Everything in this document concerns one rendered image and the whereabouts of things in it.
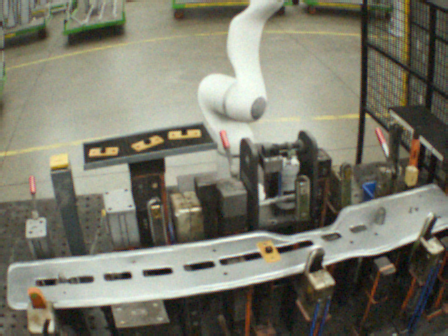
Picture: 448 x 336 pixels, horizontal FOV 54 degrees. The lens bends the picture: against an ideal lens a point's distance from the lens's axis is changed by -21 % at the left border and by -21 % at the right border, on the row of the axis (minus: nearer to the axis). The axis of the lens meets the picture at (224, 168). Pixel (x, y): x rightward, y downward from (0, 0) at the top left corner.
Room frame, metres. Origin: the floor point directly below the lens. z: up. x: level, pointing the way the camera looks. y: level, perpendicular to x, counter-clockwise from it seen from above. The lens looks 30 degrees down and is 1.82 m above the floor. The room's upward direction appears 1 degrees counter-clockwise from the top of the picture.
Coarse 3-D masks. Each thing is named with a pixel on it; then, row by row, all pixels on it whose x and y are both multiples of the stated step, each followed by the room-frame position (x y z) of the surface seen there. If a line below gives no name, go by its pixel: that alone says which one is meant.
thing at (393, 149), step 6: (390, 126) 1.28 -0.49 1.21; (396, 126) 1.27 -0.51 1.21; (390, 132) 1.28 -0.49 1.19; (396, 132) 1.25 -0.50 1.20; (402, 132) 1.25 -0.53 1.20; (390, 138) 1.28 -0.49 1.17; (396, 138) 1.28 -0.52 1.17; (390, 144) 1.27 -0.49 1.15; (396, 144) 1.28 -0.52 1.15; (390, 150) 1.27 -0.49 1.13; (396, 150) 1.28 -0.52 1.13; (390, 156) 1.26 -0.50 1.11; (396, 156) 1.27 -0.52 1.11; (390, 162) 1.26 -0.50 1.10; (396, 162) 1.27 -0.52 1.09; (390, 168) 1.25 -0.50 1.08; (396, 168) 1.26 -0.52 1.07; (396, 174) 1.26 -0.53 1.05
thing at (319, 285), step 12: (312, 276) 0.85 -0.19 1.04; (324, 276) 0.84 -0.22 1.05; (300, 288) 0.88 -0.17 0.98; (312, 288) 0.82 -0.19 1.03; (324, 288) 0.81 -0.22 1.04; (300, 300) 0.86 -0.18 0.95; (312, 300) 0.81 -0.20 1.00; (324, 300) 0.81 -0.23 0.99; (300, 312) 0.86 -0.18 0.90; (312, 312) 0.80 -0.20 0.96; (324, 312) 0.81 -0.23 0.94; (300, 324) 0.85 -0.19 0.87; (312, 324) 0.81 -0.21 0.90
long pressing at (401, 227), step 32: (416, 192) 1.23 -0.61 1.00; (352, 224) 1.10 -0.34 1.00; (384, 224) 1.08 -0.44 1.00; (416, 224) 1.06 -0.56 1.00; (96, 256) 0.97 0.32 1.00; (128, 256) 0.98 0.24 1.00; (160, 256) 0.99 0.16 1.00; (192, 256) 0.99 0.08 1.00; (224, 256) 0.99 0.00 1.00; (288, 256) 0.98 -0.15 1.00; (352, 256) 0.97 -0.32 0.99; (64, 288) 0.83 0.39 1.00; (96, 288) 0.84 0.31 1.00; (128, 288) 0.86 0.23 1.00; (160, 288) 0.86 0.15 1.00; (192, 288) 0.87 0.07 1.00; (224, 288) 0.88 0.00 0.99
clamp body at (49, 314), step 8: (32, 304) 0.70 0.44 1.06; (48, 304) 0.70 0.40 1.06; (32, 312) 0.67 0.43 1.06; (40, 312) 0.67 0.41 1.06; (48, 312) 0.68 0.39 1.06; (56, 312) 0.71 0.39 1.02; (32, 320) 0.64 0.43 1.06; (40, 320) 0.65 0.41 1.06; (48, 320) 0.66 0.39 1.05; (56, 320) 0.68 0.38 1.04; (32, 328) 0.62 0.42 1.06; (40, 328) 0.62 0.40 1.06; (48, 328) 0.65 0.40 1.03; (56, 328) 0.64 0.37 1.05
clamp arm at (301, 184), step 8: (304, 176) 1.18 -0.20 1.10; (296, 184) 1.17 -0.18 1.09; (304, 184) 1.17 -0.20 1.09; (296, 192) 1.17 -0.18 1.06; (304, 192) 1.16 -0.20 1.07; (296, 200) 1.16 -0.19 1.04; (304, 200) 1.16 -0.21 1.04; (296, 208) 1.16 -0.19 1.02; (304, 208) 1.16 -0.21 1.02; (296, 216) 1.15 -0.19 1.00; (304, 216) 1.15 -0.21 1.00
